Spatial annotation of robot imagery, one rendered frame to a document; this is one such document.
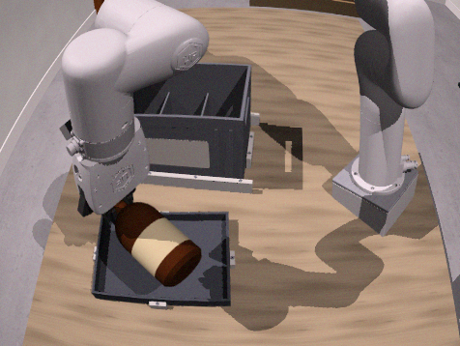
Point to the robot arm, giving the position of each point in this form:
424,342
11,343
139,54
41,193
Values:
102,69

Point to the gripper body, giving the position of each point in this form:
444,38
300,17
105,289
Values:
105,182

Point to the dark grey divided crate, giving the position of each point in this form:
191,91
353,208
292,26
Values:
191,143

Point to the brown bottle with tan label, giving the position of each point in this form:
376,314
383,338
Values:
156,243

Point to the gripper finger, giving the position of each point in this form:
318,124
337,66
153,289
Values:
129,198
85,210

